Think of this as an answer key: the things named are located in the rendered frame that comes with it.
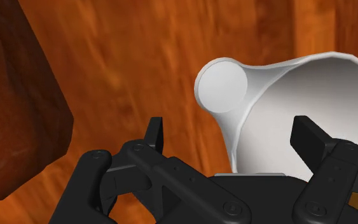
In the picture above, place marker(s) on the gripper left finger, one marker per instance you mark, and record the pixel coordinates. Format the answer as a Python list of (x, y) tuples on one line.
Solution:
[(154, 173)]

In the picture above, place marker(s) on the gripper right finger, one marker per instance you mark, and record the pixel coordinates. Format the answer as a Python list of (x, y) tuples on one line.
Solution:
[(330, 173)]

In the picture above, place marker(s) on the white bowl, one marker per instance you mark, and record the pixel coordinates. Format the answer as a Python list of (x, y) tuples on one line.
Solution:
[(293, 102)]

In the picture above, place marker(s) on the dark brown rounded object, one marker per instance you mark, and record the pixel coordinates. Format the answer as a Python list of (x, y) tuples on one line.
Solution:
[(17, 108)]

